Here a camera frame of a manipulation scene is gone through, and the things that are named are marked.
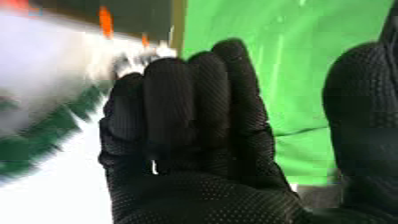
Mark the green sprig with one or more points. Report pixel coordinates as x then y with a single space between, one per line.
53 128

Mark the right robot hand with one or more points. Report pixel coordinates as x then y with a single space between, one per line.
195 140

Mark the white sheet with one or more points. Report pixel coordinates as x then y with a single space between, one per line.
41 53

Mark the white flower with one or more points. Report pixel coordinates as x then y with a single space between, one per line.
138 58

